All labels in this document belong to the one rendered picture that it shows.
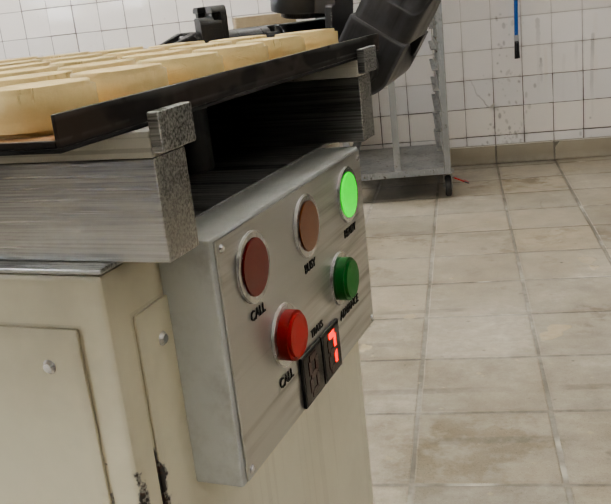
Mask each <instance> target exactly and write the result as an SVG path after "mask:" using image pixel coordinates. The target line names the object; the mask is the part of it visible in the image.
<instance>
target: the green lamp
mask: <svg viewBox="0 0 611 504"><path fill-rule="evenodd" d="M342 205H343V209H344V212H345V214H346V215H347V217H352V216H353V214H354V213H355V210H356V206H357V185H356V180H355V178H354V175H353V174H352V173H351V172H347V173H346V174H345V176H344V179H343V183H342Z"/></svg>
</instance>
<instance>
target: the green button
mask: <svg viewBox="0 0 611 504"><path fill-rule="evenodd" d="M358 286H359V269H358V265H357V263H356V261H355V260H354V259H353V258H352V257H341V258H340V259H339V260H338V262H337V265H336V270H335V289H336V294H337V296H338V298H339V299H340V300H352V299H353V297H355V295H356V294H357V291H358Z"/></svg>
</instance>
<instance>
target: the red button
mask: <svg viewBox="0 0 611 504"><path fill-rule="evenodd" d="M307 341H308V325H307V320H306V318H305V316H304V315H303V313H302V312H301V311H300V310H298V309H286V310H285V311H284V312H283V313H282V315H281V317H280V320H279V323H278V328H277V347H278V351H279V354H280V356H281V358H282V359H283V360H287V361H297V360H299V359H300V357H301V356H302V355H303V354H304V352H305V350H306V346H307Z"/></svg>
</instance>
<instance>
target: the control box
mask: <svg viewBox="0 0 611 504"><path fill-rule="evenodd" d="M347 172H351V173H352V174H353V175H354V178H355V180H356V185H357V206H356V210H355V213H354V214H353V216H352V217H347V215H346V214H345V212H344V209H343V205H342V183H343V179H344V176H345V174H346V173H347ZM307 200H310V201H312V202H313V203H314V205H315V207H316V209H317V213H318V219H319V233H318V239H317V243H316V245H315V247H314V249H313V250H312V251H310V252H308V251H306V250H305V249H304V248H303V246H302V243H301V240H300V235H299V217H300V212H301V208H302V206H303V204H304V203H305V201H307ZM195 220H196V227H197V234H198V240H199V245H198V246H196V247H195V248H193V249H192V250H190V251H188V252H187V253H185V254H184V255H182V256H180V257H179V258H177V259H176V260H174V261H172V262H171V263H158V264H159V271H160V277H161V283H162V289H163V295H167V299H168V305H169V311H170V318H171V324H172V330H173V336H174V342H175V348H176V355H177V361H178V367H179V373H180V379H181V385H182V392H183V398H184V404H185V410H186V416H187V423H188V429H189V435H190V441H191V447H192V453H193V460H194V466H195V472H196V478H197V481H198V482H206V483H213V484H221V485H229V486H237V487H243V486H245V485H246V483H247V482H248V481H250V480H251V478H252V477H253V476H254V475H255V473H256V472H257V471H258V469H259V468H260V467H261V466H262V464H263V463H264V462H265V460H266V459H267V458H268V456H269V455H270V454H271V453H272V451H273V450H274V449H275V447H276V446H277V445H278V444H279V442H280V441H281V440H282V438H283V437H284V436H285V435H286V433H287V432H288V431H289V429H290V428H291V427H292V425H293V424H294V423H295V422H296V420H297V419H298V418H299V416H300V415H301V414H302V413H303V411H304V410H305V409H308V408H309V406H310V405H311V404H312V402H313V401H314V400H315V398H316V397H317V396H318V395H319V393H320V392H321V391H322V389H323V388H324V387H325V384H327V383H328V382H329V380H330V379H331V378H332V376H333V375H334V374H335V372H336V371H337V370H338V369H339V367H340V366H341V365H342V361H343V360H344V358H345V357H346V356H347V354H348V353H349V352H350V351H351V349H352V348H353V347H354V345H355V344H356V343H357V342H358V340H359V339H360V338H361V336H362V335H363V334H364V332H365V331H366V330H367V329H368V327H369V326H370V325H371V323H372V322H373V321H374V316H373V307H372V295H371V284H370V273H369V262H368V250H367V239H366V228H365V217H364V205H363V194H362V183H361V172H360V161H359V150H358V149H357V147H333V148H319V149H317V150H316V151H314V152H312V153H310V154H308V155H307V156H305V157H303V158H301V159H300V160H298V161H296V162H294V163H292V164H291V165H289V166H287V167H285V168H284V169H282V170H280V171H278V172H277V173H275V174H273V175H271V176H269V177H268V178H266V179H264V180H262V181H261V182H259V183H257V184H255V185H253V186H252V187H250V188H248V189H246V190H245V191H243V192H241V193H239V194H237V195H236V196H234V197H232V198H230V199H229V200H227V201H225V202H223V203H221V204H220V205H218V206H216V207H214V208H213V209H211V210H209V211H207V212H206V213H204V214H202V215H200V216H198V217H197V218H195ZM254 237H258V238H260V239H261V240H262V241H263V243H264V244H265V246H266V249H267V253H268V259H269V273H268V279H267V283H266V286H265V288H264V290H263V292H262V293H261V294H260V295H259V296H256V297H253V296H251V295H250V294H249V293H248V291H247V289H246V287H245V284H244V279H243V271H242V265H243V256H244V252H245V249H246V246H247V244H248V242H249V241H250V240H251V239H252V238H254ZM341 257H352V258H353V259H354V260H355V261H356V263H357V265H358V269H359V286H358V291H357V294H356V295H355V297H353V299H352V300H340V299H339V298H338V296H337V294H336V289H335V270H336V265H337V262H338V260H339V259H340V258H341ZM286 309H298V310H300V311H301V312H302V313H303V315H304V316H305V318H306V320H307V325H308V341H307V346H306V350H305V352H304V354H303V355H302V356H301V357H300V359H299V360H297V361H287V360H283V359H282V358H281V356H280V354H279V351H278V347H277V328H278V323H279V320H280V317H281V315H282V313H283V312H284V311H285V310H286ZM333 328H334V333H335V332H336V341H337V345H336V348H337V351H338V361H337V364H338V367H337V368H336V370H335V371H334V372H333V373H332V369H331V370H330V362H329V357H330V353H329V352H328V343H327V341H328V340H329V339H328V334H329V333H330V332H331V331H332V329H333ZM314 350H316V354H317V353H318V362H319V367H318V370H319V371H320V380H321V383H320V384H319V385H320V390H319V392H318V393H317V394H316V395H315V397H314V395H313V393H312V391H311V383H310V380H311V379H312V377H311V376H310V374H309V365H308V363H309V362H310V359H309V356H310V355H311V354H312V353H313V351H314Z"/></svg>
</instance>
